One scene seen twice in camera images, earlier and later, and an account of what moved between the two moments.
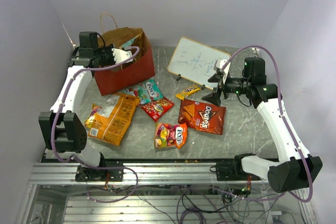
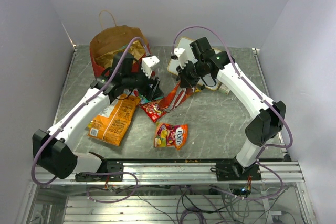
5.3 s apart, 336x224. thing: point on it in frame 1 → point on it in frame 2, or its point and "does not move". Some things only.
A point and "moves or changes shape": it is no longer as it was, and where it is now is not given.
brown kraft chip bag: (136, 42) moves or changes shape
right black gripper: (214, 97) → (185, 81)
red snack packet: (156, 108) does not move
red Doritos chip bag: (202, 117) → (176, 97)
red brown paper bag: (141, 68) does not move
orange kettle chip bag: (114, 118) does not move
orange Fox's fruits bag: (170, 135) does not move
